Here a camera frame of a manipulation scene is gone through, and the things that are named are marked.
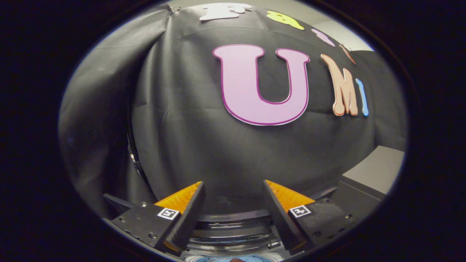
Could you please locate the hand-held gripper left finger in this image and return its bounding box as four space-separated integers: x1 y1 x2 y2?
104 181 206 255

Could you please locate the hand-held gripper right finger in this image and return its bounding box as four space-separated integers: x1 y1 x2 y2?
263 179 359 253

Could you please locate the light blue shirt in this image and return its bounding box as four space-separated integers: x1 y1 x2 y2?
189 254 281 262

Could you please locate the beige cabinet with dark top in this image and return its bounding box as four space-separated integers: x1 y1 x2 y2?
329 146 405 215

